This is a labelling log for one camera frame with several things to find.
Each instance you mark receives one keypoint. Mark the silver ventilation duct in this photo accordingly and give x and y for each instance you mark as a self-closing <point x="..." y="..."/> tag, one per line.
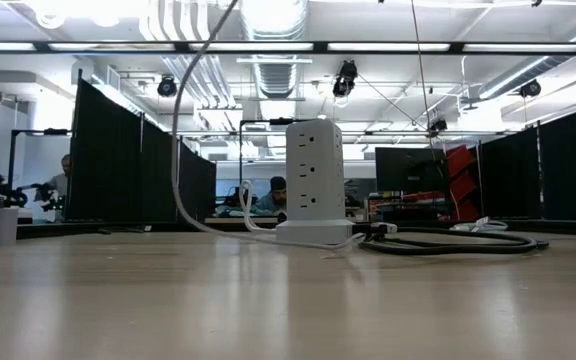
<point x="275" y="50"/>

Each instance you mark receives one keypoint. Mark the person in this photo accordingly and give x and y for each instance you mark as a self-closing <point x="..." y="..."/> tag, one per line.
<point x="60" y="182"/>
<point x="278" y="200"/>

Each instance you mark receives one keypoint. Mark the white tower power strip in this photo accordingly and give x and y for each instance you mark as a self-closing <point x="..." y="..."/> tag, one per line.
<point x="313" y="175"/>

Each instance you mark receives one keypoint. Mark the black curtain partition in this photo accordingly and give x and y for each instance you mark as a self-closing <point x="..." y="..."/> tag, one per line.
<point x="118" y="170"/>
<point x="568" y="170"/>

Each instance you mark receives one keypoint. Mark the black monitor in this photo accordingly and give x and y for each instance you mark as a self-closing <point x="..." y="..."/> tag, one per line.
<point x="408" y="170"/>

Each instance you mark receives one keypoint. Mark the red storage bin rack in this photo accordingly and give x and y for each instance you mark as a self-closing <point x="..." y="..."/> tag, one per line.
<point x="460" y="187"/>

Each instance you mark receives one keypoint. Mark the black table frame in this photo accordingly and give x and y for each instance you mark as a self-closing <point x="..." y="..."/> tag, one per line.
<point x="68" y="229"/>

